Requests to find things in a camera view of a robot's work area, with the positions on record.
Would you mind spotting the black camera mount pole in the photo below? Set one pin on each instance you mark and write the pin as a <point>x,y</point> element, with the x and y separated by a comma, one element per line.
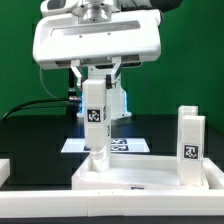
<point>74,100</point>

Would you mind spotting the white front fence wall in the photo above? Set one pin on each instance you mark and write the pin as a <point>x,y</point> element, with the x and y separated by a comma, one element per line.
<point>90,203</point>

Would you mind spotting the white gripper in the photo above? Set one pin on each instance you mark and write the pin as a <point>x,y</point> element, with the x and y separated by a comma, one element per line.
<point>128,37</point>

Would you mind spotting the white left fence piece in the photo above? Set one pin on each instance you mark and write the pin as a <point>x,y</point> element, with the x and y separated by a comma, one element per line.
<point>4,170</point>

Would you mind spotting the AprilTag marker sheet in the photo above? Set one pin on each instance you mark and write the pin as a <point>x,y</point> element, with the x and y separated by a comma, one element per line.
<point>118,145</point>

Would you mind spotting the white desk tabletop tray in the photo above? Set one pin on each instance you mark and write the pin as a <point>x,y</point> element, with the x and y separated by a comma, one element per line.
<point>129,171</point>

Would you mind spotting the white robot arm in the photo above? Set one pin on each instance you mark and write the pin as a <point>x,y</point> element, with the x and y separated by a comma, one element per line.
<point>92,11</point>

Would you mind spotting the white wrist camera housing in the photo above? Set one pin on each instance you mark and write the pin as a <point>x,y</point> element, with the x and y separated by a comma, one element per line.
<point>55,7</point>

